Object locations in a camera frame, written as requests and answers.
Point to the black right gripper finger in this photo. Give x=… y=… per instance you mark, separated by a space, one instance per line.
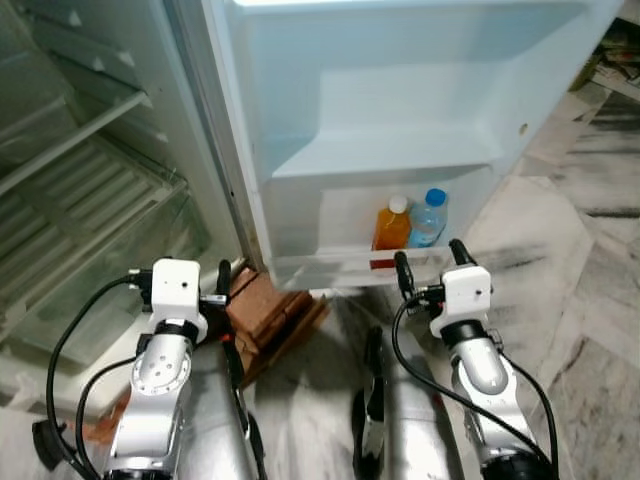
x=462 y=254
x=405 y=278

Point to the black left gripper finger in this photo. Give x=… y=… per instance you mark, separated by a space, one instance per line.
x=224 y=280

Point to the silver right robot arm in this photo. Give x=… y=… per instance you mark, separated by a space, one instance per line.
x=482 y=365

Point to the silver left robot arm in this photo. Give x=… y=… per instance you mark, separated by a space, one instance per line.
x=160 y=375

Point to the grey fridge door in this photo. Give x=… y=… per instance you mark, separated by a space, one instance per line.
x=400 y=80

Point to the glass fridge shelf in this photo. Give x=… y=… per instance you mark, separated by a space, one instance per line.
x=80 y=140

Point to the red door bin label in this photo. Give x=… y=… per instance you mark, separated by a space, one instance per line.
x=384 y=262

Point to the blue capped water bottle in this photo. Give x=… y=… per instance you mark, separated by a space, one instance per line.
x=430 y=225

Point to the orange juice bottle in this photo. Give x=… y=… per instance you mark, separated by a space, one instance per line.
x=392 y=230

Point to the white door bottle bin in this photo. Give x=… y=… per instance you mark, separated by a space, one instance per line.
x=320 y=268

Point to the silver right robot leg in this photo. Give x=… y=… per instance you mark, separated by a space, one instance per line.
x=415 y=430

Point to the clear crisper drawer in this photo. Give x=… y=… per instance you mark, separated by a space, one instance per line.
x=90 y=230

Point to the gold green jar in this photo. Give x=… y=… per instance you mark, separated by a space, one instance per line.
x=585 y=72

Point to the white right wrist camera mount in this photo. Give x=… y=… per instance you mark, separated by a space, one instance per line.
x=465 y=295

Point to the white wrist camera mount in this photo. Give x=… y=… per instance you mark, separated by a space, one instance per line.
x=178 y=290
x=465 y=295

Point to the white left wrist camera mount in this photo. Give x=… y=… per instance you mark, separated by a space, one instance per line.
x=178 y=290

